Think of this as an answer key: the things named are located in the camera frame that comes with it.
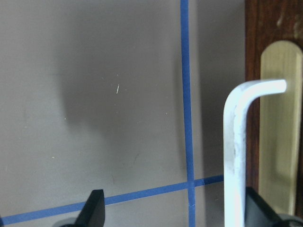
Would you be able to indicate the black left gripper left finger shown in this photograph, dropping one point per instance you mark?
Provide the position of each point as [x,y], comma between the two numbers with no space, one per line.
[93,212]

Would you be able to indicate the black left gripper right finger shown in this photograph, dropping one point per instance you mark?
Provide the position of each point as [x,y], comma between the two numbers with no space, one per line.
[259,214]

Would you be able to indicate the light wooden drawer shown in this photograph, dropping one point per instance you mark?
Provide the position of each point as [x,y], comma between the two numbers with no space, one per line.
[279,126]

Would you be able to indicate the white metal drawer handle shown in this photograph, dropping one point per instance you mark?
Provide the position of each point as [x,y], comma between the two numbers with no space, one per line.
[234,144]

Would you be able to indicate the dark brown wooden cabinet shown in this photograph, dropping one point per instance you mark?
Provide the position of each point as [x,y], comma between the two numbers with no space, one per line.
[266,21]

